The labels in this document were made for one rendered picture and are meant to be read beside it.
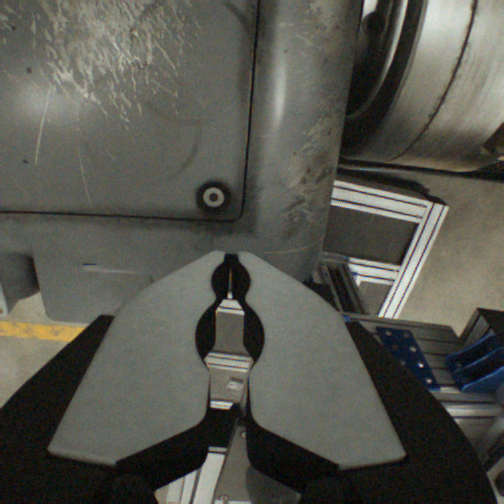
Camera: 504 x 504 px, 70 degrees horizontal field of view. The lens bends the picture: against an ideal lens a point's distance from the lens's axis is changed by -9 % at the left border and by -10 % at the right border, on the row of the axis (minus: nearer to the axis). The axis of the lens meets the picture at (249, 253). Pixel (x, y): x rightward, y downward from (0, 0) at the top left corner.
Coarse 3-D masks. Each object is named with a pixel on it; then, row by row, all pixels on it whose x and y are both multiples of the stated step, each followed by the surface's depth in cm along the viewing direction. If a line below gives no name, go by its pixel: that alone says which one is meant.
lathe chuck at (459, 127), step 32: (480, 0) 21; (480, 32) 22; (480, 64) 23; (448, 96) 25; (480, 96) 25; (448, 128) 28; (480, 128) 28; (416, 160) 34; (448, 160) 33; (480, 160) 32
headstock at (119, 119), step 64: (0, 0) 18; (64, 0) 19; (128, 0) 19; (192, 0) 19; (256, 0) 19; (320, 0) 20; (0, 64) 20; (64, 64) 21; (128, 64) 21; (192, 64) 21; (256, 64) 21; (320, 64) 22; (0, 128) 22; (64, 128) 22; (128, 128) 23; (192, 128) 23; (256, 128) 23; (320, 128) 24; (0, 192) 24; (64, 192) 25; (128, 192) 25; (192, 192) 25; (256, 192) 25; (320, 192) 27; (0, 256) 27; (128, 256) 27; (192, 256) 27; (320, 256) 32
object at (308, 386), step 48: (240, 288) 12; (288, 288) 11; (288, 336) 9; (336, 336) 9; (288, 384) 8; (336, 384) 8; (288, 432) 7; (336, 432) 7; (384, 432) 7; (288, 480) 7
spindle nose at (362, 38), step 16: (368, 0) 25; (384, 0) 25; (368, 16) 26; (384, 16) 26; (368, 32) 27; (384, 32) 27; (368, 48) 28; (368, 64) 29; (352, 80) 31; (368, 80) 31; (352, 96) 34
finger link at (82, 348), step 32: (96, 320) 9; (64, 352) 8; (32, 384) 7; (64, 384) 7; (0, 416) 6; (32, 416) 7; (0, 448) 6; (32, 448) 6; (0, 480) 5; (32, 480) 5; (64, 480) 6; (96, 480) 6
